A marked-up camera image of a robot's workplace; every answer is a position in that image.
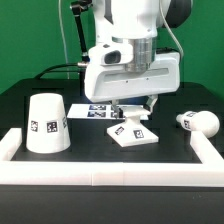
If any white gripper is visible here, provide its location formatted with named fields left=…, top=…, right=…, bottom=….
left=84, top=52, right=180, bottom=118

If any white lamp base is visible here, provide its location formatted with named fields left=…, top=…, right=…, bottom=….
left=107, top=106, right=159, bottom=147

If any white lamp bulb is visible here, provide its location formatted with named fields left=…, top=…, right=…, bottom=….
left=176, top=111, right=220, bottom=138

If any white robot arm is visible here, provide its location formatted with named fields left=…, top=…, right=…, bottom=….
left=85, top=0, right=193, bottom=117

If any white lamp shade cone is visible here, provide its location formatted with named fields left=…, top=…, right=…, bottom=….
left=26, top=93, right=71, bottom=154

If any white marker sheet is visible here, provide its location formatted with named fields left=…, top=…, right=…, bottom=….
left=67, top=104, right=149, bottom=120

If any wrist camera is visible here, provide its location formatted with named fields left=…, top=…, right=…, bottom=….
left=89, top=43, right=133, bottom=66

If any black cable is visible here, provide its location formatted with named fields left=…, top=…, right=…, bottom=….
left=34, top=61, right=90, bottom=80

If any white U-shaped frame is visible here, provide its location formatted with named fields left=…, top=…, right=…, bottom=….
left=0, top=128, right=224, bottom=187

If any black articulated camera stand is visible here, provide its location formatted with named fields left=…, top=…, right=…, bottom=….
left=70, top=0, right=92, bottom=62

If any white hanging cable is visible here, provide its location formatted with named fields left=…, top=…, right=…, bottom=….
left=58, top=0, right=71, bottom=80

